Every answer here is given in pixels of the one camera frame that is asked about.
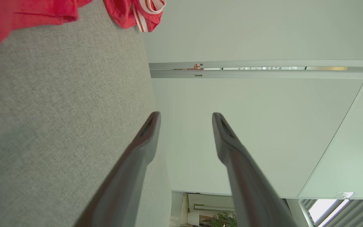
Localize white round pot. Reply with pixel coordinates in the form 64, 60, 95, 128
187, 211, 201, 226

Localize red white basketball shorts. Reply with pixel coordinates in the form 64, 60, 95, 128
0, 0, 92, 57

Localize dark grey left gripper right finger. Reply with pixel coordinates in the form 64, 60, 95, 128
212, 113, 297, 227

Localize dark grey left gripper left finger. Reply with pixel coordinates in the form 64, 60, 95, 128
74, 111, 161, 227

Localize green potted plant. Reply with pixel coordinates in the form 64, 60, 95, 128
209, 212, 237, 227

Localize grey window blinds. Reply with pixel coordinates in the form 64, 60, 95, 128
298, 199, 363, 227

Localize grey fabric sofa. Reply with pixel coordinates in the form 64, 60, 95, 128
0, 0, 172, 227

